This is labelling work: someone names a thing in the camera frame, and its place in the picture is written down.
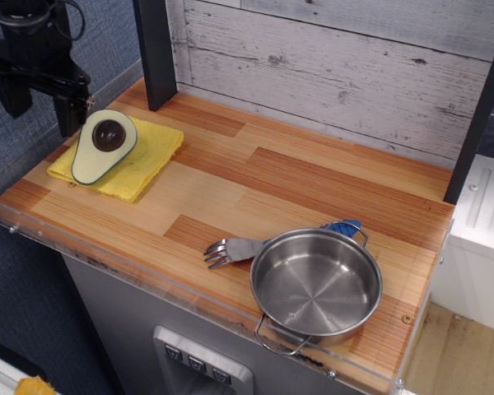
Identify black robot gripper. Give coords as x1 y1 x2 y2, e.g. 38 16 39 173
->
0 24 93 137

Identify toy avocado half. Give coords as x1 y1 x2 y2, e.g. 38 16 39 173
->
72 109 137 185

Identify stainless steel pot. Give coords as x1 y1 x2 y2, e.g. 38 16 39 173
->
250 228 383 356

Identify yellow folded cloth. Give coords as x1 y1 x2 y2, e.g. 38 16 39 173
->
47 109 184 203

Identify grey toy cabinet front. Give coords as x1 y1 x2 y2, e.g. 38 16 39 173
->
64 256 403 394

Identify silver dispenser button panel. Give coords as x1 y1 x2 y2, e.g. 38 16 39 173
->
153 326 254 394

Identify clear acrylic edge guard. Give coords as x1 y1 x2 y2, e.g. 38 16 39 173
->
0 59 454 392

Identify white ridged side counter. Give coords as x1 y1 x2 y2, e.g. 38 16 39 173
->
430 155 494 329

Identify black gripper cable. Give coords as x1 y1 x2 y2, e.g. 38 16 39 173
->
61 0 86 42

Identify left black upright post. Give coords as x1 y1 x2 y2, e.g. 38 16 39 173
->
133 0 178 111

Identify black upright post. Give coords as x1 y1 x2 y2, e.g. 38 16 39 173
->
442 0 494 205
133 0 178 111

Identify blue handled metal fork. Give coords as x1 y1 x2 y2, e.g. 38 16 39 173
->
203 219 361 270

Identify right black upright post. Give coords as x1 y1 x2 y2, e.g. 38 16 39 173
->
442 0 494 205

